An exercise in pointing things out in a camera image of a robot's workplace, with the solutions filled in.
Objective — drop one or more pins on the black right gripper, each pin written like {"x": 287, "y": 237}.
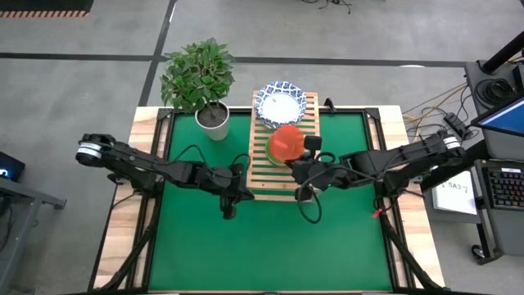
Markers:
{"x": 311, "y": 174}

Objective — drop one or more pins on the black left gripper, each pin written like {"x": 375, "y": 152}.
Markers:
{"x": 231, "y": 182}

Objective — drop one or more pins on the orange plastic bowl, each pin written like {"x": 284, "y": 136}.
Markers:
{"x": 286, "y": 143}

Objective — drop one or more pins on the blue patterned paper bowl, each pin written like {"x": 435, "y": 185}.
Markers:
{"x": 280, "y": 106}

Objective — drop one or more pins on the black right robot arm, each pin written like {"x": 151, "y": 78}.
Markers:
{"x": 409, "y": 157}

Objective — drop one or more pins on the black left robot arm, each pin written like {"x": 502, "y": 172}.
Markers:
{"x": 135, "y": 162}

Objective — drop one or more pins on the wooden slatted shelf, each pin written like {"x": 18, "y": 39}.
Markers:
{"x": 282, "y": 180}

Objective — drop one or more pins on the black clamp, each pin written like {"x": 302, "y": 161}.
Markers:
{"x": 329, "y": 104}

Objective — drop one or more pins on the green table mat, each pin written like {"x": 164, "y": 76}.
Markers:
{"x": 266, "y": 254}

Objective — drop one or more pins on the white plant pot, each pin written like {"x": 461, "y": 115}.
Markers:
{"x": 217, "y": 131}

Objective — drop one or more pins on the green leafy potted tree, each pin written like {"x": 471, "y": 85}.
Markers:
{"x": 196, "y": 78}

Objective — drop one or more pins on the black power strip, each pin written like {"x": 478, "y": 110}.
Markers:
{"x": 454, "y": 123}

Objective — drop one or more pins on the white labelled sign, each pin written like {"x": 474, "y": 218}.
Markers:
{"x": 454, "y": 198}

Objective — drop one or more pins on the laptop screen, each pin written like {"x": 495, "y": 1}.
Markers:
{"x": 507, "y": 119}

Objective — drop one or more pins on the black backlit keyboard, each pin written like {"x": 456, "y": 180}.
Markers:
{"x": 507, "y": 188}

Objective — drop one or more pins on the grey equipment cart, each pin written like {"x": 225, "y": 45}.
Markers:
{"x": 499, "y": 229}

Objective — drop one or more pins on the grey side table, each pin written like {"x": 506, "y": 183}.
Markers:
{"x": 24, "y": 196}

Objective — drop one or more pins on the black stand pole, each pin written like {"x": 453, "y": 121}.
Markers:
{"x": 505, "y": 53}

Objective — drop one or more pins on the black device with blue light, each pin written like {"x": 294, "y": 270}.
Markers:
{"x": 12, "y": 164}

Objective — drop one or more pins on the black floor mat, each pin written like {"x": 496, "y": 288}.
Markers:
{"x": 41, "y": 5}

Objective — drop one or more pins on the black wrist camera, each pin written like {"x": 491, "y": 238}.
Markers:
{"x": 305, "y": 193}

